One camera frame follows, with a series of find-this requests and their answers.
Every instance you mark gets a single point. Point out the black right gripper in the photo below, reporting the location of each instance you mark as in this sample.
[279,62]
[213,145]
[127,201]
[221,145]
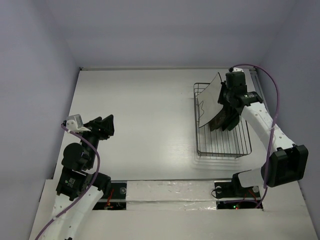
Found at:
[227,104]

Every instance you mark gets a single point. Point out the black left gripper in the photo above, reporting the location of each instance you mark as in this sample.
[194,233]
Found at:
[104,129]

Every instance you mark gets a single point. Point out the white square plate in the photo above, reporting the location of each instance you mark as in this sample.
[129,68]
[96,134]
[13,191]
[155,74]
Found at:
[208,101]

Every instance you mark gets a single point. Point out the black floral square plate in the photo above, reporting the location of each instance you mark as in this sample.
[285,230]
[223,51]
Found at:
[219,119]

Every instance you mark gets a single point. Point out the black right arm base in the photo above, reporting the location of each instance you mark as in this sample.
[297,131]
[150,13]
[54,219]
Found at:
[230,189]

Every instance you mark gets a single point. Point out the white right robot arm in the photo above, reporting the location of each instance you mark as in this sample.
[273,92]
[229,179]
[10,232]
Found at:
[285,160]

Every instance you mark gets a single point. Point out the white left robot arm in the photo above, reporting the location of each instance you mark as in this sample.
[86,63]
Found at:
[77,190]

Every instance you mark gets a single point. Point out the white foam front block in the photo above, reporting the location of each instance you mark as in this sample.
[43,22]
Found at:
[175,195]

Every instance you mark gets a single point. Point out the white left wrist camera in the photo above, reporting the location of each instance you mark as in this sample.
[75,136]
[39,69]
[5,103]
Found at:
[74,123]

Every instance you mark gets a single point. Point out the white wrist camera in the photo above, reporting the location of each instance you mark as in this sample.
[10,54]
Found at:
[234,69]
[74,123]

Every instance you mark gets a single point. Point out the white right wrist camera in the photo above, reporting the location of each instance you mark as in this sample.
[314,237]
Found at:
[234,69]

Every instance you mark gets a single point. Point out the metal wire dish rack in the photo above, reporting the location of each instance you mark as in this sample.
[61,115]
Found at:
[218,143]

